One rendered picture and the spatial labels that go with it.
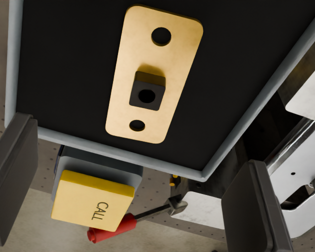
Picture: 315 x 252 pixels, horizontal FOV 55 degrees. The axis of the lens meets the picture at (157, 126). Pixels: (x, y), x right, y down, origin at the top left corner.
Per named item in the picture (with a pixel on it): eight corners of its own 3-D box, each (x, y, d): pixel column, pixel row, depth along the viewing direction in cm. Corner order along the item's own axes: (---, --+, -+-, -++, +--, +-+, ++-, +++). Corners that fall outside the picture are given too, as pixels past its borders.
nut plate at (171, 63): (162, 141, 20) (161, 155, 19) (104, 130, 19) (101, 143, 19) (206, 20, 14) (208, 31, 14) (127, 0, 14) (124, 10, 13)
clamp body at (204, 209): (204, 91, 73) (223, 230, 46) (158, 76, 71) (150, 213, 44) (219, 67, 69) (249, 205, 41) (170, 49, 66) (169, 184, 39)
